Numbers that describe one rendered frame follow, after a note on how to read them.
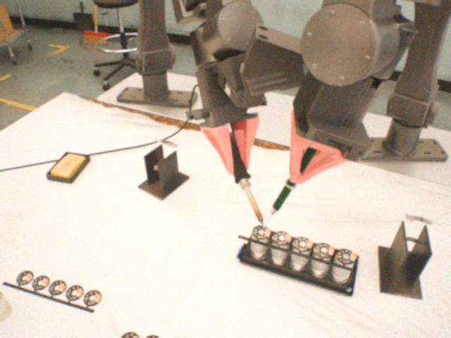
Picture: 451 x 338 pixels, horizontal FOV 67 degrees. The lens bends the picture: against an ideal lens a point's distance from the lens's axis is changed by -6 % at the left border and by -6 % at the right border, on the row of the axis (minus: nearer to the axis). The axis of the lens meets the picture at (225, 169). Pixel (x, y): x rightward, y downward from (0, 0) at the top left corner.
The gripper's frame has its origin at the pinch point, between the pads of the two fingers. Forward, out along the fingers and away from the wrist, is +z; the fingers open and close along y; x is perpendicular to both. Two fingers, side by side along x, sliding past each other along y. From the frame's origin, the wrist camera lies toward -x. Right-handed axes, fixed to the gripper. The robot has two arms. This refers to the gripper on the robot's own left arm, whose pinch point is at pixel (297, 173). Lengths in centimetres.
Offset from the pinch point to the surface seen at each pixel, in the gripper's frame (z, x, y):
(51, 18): 156, -202, -362
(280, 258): 12.0, 2.9, 3.1
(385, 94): 61, 117, -211
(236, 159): 6.4, -5.9, -7.7
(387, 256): 9.5, 19.1, -0.1
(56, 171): 26.5, -34.9, -14.5
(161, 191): 21.1, -15.0, -12.1
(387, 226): 9.8, 21.2, -7.0
